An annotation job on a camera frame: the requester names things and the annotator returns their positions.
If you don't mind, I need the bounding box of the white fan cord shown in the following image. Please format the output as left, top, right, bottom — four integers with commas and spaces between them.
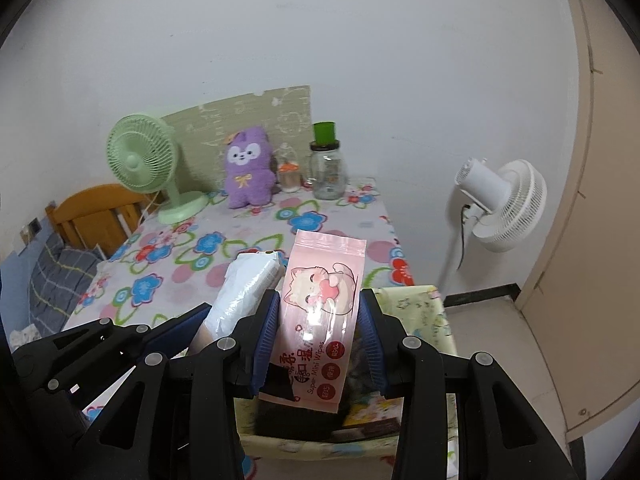
141, 191, 166, 221

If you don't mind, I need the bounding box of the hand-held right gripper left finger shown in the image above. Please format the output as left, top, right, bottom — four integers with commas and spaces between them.
82, 289, 281, 480

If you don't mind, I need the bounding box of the pink wet wipes pack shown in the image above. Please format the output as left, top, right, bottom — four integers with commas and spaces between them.
257, 229, 368, 416

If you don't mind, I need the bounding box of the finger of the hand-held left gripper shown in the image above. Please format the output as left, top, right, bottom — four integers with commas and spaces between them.
142, 301, 218, 361

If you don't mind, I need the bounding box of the green desk fan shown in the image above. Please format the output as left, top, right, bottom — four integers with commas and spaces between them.
106, 114, 210, 225

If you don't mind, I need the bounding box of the beige door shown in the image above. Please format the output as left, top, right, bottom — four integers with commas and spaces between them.
515, 0, 640, 433

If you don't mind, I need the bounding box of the grey plaid pillow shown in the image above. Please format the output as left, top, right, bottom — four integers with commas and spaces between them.
27, 235, 103, 333

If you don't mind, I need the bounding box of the white standing fan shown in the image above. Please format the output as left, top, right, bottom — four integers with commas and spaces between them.
437, 156, 547, 301

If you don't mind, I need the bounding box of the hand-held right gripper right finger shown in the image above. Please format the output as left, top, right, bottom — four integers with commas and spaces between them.
359, 289, 571, 480

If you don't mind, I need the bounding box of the floral tablecloth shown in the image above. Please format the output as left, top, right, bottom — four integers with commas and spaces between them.
60, 177, 416, 428

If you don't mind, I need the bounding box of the dark cloth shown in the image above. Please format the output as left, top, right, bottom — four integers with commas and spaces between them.
255, 395, 351, 442

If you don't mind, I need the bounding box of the glass jar with green lid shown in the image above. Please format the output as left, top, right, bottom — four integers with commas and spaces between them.
306, 121, 348, 201

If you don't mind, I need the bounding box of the white tissue pack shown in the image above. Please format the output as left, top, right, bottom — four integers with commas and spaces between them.
192, 250, 291, 356

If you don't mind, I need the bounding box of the black fan cable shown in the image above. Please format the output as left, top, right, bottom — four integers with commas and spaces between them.
457, 204, 474, 268

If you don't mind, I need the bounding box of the purple plush toy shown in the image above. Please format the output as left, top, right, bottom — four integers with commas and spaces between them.
223, 126, 277, 209

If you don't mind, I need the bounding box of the small glass cup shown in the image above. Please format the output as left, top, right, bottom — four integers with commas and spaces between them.
277, 157, 302, 193

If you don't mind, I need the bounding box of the green patterned wall sheet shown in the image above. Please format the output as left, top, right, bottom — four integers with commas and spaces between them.
159, 85, 312, 196

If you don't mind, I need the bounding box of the yellow fabric storage box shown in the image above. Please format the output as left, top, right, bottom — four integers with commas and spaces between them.
235, 285, 458, 463

